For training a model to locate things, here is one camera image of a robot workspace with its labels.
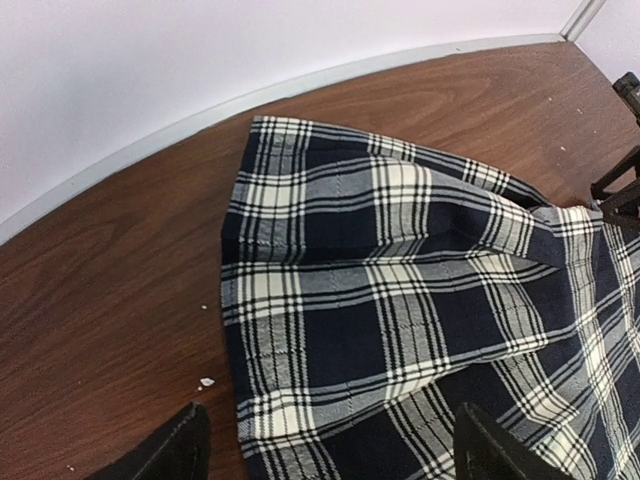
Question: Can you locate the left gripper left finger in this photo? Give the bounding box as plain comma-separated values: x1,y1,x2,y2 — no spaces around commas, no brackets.
87,403,211,480

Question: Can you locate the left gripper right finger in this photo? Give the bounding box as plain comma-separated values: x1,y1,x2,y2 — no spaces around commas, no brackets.
454,403,571,480

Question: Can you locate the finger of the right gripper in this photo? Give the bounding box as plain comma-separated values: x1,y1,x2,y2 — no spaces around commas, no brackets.
590,146,639,230

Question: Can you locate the black white plaid shirt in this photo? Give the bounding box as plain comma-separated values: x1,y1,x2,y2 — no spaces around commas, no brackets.
221,116,639,479

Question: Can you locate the right aluminium frame post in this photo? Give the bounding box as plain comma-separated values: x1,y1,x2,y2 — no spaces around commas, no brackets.
559,0,606,42

